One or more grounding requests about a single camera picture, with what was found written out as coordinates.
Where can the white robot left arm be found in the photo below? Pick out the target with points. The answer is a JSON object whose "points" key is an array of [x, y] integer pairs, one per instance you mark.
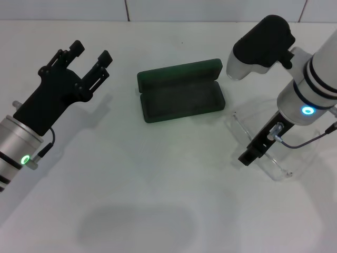
{"points": [[15, 142]]}

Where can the green glasses case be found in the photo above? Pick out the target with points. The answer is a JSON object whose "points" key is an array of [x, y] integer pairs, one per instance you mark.
{"points": [[181, 102]]}

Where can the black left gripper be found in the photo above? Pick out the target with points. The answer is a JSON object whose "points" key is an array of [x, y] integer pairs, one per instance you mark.
{"points": [[50, 97]]}

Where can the left gripper silver stub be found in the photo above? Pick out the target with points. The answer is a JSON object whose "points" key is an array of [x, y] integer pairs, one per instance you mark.
{"points": [[17, 104]]}

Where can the clear white glasses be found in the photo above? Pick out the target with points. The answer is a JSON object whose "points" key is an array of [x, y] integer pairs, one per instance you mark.
{"points": [[276, 168]]}

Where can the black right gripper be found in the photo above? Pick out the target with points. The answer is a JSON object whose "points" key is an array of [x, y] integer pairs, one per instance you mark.
{"points": [[271, 131]]}

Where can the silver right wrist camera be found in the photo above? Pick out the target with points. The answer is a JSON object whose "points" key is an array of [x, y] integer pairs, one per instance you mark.
{"points": [[263, 42]]}

